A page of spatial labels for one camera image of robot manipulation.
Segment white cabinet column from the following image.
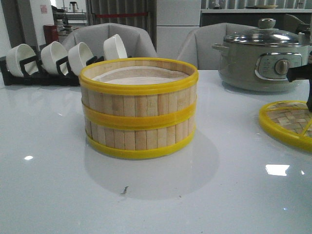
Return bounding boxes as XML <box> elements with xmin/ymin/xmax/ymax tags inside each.
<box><xmin>156</xmin><ymin>0</ymin><xmax>201</xmax><ymax>59</ymax></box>

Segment white liner in moved tray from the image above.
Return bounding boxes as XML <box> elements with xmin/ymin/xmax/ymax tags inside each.
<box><xmin>92</xmin><ymin>66</ymin><xmax>188</xmax><ymax>85</ymax></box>

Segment grey armchair right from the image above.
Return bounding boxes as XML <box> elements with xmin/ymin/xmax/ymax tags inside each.
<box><xmin>176</xmin><ymin>23</ymin><xmax>254</xmax><ymax>70</ymax></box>

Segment white bowl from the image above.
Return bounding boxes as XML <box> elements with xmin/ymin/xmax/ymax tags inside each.
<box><xmin>41</xmin><ymin>41</ymin><xmax>68</xmax><ymax>75</ymax></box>
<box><xmin>103</xmin><ymin>34</ymin><xmax>128</xmax><ymax>60</ymax></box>
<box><xmin>68</xmin><ymin>42</ymin><xmax>94</xmax><ymax>76</ymax></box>
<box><xmin>6</xmin><ymin>43</ymin><xmax>36</xmax><ymax>77</ymax></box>

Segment black dish rack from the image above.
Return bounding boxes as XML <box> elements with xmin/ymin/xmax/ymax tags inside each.
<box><xmin>0</xmin><ymin>46</ymin><xmax>132</xmax><ymax>87</ymax></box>

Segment glass pot lid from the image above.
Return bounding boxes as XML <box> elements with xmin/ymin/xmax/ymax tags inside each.
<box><xmin>224</xmin><ymin>18</ymin><xmax>310</xmax><ymax>46</ymax></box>

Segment red barrier tape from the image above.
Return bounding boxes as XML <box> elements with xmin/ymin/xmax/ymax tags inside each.
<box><xmin>94</xmin><ymin>12</ymin><xmax>148</xmax><ymax>19</ymax></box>

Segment white bowl far right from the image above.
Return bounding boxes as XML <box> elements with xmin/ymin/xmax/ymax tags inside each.
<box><xmin>103</xmin><ymin>34</ymin><xmax>128</xmax><ymax>60</ymax></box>

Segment green electric cooking pot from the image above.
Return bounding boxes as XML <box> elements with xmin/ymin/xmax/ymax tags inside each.
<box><xmin>212</xmin><ymin>42</ymin><xmax>310</xmax><ymax>92</ymax></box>

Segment dark grey counter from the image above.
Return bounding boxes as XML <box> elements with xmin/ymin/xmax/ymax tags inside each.
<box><xmin>200</xmin><ymin>9</ymin><xmax>312</xmax><ymax>29</ymax></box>

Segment grey armchair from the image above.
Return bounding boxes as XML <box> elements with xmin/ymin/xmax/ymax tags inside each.
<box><xmin>61</xmin><ymin>23</ymin><xmax>157</xmax><ymax>58</ymax></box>
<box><xmin>176</xmin><ymin>23</ymin><xmax>254</xmax><ymax>70</ymax></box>

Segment red bin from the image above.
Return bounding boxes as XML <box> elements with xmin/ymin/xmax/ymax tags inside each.
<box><xmin>43</xmin><ymin>24</ymin><xmax>59</xmax><ymax>45</ymax></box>

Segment bamboo steamer base tray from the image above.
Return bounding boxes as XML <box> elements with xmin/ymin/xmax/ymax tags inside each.
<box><xmin>83</xmin><ymin>103</ymin><xmax>196</xmax><ymax>159</ymax></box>

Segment white bowl far left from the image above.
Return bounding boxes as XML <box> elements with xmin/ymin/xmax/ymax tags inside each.
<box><xmin>6</xmin><ymin>43</ymin><xmax>36</xmax><ymax>77</ymax></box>

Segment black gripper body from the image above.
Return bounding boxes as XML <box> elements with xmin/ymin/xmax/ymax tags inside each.
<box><xmin>286</xmin><ymin>21</ymin><xmax>312</xmax><ymax>110</ymax></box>

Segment woven bamboo steamer lid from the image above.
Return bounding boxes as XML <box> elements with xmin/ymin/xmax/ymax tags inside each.
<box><xmin>259</xmin><ymin>100</ymin><xmax>312</xmax><ymax>152</ymax></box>

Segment grey armchair left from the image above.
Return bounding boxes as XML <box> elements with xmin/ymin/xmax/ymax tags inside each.
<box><xmin>61</xmin><ymin>23</ymin><xmax>157</xmax><ymax>58</ymax></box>

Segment bamboo steamer tray yellow rims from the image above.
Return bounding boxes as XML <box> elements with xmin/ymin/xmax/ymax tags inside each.
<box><xmin>79</xmin><ymin>58</ymin><xmax>198</xmax><ymax>117</ymax></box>

